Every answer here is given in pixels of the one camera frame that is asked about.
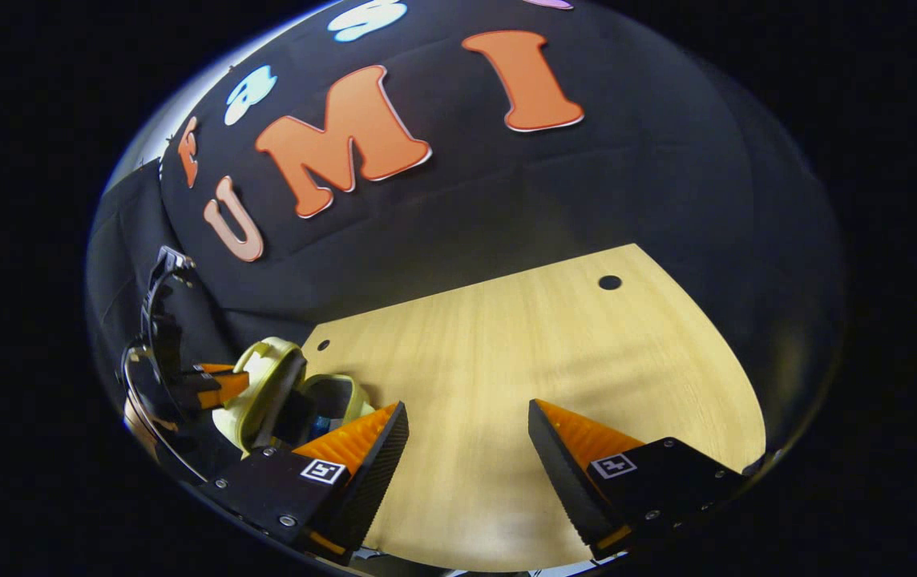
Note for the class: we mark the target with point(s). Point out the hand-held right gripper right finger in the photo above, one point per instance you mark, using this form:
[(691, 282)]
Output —
[(567, 485)]

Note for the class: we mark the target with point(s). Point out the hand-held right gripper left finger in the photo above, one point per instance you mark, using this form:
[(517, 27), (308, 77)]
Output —
[(374, 489)]

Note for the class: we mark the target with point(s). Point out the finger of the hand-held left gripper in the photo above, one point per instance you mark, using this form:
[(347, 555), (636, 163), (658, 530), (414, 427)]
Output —
[(222, 389)]

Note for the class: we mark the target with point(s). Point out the pale yellow suitcase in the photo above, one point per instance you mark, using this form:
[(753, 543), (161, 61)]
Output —
[(266, 377)]

